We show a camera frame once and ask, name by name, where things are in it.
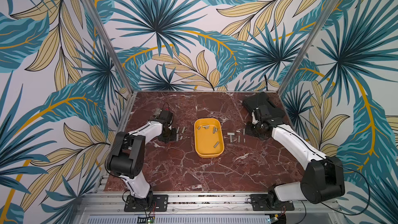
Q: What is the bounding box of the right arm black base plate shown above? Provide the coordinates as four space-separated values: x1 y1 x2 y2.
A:
249 194 294 212

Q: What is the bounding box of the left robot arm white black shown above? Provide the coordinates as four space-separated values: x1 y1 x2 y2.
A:
105 107 177 203

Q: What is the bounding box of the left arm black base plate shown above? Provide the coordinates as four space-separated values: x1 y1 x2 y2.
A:
124 194 169 214

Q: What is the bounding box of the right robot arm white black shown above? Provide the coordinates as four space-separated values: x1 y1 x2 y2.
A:
245 105 345 205

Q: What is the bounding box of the yellow plastic storage tray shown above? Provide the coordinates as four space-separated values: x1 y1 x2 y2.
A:
194 118 224 158

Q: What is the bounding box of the aluminium front rail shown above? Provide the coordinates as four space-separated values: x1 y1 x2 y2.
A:
73 192 347 224

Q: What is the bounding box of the aluminium frame post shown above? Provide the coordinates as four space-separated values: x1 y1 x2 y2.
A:
82 0 134 95
277 0 339 96

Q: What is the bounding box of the black tool case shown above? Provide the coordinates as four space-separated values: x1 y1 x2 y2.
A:
243 92 285 122

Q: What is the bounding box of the silver socket pile in tray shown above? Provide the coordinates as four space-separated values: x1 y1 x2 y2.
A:
202 125 218 134

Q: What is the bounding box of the aluminium frame post right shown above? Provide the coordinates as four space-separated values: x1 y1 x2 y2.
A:
277 0 339 96

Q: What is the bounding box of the steel valve with red handwheel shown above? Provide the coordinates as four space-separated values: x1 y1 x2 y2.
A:
153 108 169 119

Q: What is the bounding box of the aluminium frame post left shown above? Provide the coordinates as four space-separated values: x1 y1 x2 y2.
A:
82 0 134 95

